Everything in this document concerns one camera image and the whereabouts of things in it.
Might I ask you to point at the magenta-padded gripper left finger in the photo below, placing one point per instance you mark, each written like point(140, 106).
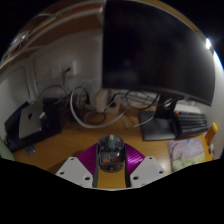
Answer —
point(71, 171)

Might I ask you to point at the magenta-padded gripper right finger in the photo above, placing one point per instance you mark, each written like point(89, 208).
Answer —
point(148, 170)

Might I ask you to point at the transparent computer mouse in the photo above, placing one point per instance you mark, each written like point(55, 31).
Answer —
point(111, 153)

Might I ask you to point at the cherry blossom print mouse pad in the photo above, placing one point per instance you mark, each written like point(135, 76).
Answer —
point(186, 153)

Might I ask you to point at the black computer stand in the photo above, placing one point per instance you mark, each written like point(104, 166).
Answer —
point(51, 116)

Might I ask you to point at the black mechanical keyboard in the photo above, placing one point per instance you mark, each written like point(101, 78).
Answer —
point(191, 123)

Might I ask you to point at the silver computer with logo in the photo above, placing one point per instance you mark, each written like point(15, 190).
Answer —
point(30, 120)

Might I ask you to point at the pale green object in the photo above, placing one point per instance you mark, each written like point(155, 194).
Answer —
point(5, 151)

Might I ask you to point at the orange jar with yellow lid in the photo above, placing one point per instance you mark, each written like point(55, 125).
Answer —
point(211, 133)

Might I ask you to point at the white power strip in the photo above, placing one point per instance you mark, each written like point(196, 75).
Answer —
point(101, 100)

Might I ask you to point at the black computer monitor with stand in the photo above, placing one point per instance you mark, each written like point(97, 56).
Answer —
point(150, 50)

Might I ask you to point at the white wall socket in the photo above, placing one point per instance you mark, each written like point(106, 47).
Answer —
point(65, 69)

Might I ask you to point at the wooden wall shelf unit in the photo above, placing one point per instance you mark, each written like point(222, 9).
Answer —
point(66, 23)

